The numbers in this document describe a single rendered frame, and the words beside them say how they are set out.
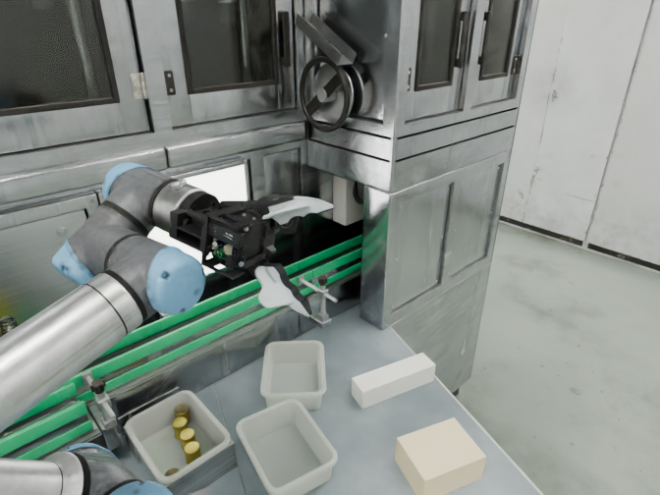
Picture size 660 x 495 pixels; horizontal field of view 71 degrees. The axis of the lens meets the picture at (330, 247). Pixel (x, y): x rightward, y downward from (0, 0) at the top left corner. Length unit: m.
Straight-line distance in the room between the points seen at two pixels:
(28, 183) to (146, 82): 0.36
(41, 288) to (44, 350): 0.76
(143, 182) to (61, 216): 0.57
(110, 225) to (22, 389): 0.24
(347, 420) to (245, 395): 0.30
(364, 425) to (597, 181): 3.13
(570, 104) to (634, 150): 0.56
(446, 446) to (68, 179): 1.06
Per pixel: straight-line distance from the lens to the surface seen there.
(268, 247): 0.62
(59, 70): 1.24
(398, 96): 1.28
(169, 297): 0.56
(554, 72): 4.06
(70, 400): 1.24
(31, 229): 1.24
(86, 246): 0.67
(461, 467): 1.15
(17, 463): 0.80
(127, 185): 0.70
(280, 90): 1.50
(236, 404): 1.36
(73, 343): 0.54
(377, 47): 1.34
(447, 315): 1.93
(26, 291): 1.29
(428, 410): 1.34
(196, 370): 1.36
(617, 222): 4.08
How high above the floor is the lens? 1.71
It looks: 27 degrees down
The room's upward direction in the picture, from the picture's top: straight up
